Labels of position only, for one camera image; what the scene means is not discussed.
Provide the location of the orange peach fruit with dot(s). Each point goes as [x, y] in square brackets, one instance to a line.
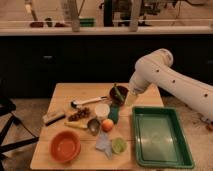
[107, 125]

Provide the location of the white handled dish brush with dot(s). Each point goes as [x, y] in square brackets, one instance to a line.
[79, 103]

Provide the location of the green lime cup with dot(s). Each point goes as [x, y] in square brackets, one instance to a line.
[118, 145]

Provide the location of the green vegetable in bowl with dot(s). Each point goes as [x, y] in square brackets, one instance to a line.
[118, 92]

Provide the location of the red orange bowl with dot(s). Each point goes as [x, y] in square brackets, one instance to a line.
[65, 146]

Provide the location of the green plastic tray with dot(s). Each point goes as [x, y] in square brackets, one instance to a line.
[159, 139]

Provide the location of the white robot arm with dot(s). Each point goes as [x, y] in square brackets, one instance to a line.
[155, 68]

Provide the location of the metal spoon yellow handle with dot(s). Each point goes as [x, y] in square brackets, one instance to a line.
[93, 125]

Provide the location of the translucent yellowish gripper finger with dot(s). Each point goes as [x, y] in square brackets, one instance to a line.
[130, 99]

